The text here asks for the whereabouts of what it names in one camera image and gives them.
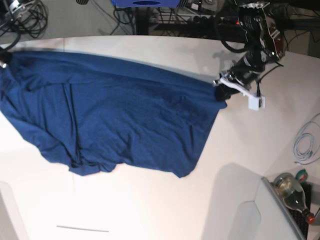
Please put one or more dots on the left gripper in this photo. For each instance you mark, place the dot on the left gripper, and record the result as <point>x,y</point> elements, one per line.
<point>246,70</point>

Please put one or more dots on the dark blue t-shirt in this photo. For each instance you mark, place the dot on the dark blue t-shirt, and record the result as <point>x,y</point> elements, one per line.
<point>92,113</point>

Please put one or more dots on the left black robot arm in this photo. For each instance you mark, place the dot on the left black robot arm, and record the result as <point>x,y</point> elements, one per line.
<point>264,45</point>

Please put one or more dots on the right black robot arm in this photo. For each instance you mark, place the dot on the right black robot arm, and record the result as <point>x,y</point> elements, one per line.
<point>10,11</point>

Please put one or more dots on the black power strip red light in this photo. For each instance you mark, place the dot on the black power strip red light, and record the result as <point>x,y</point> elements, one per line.
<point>229,21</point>

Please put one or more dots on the green tape roll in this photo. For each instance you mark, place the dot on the green tape roll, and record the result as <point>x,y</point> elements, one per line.
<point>302,176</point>

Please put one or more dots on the clear plastic bottle red cap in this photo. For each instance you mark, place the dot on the clear plastic bottle red cap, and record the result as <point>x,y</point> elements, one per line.
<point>292,194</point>

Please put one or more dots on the blue box with slot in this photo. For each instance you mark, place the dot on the blue box with slot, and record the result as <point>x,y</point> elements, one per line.
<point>145,3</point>

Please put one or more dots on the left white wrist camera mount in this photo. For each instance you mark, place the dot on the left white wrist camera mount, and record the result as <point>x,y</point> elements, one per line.
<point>256,100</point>

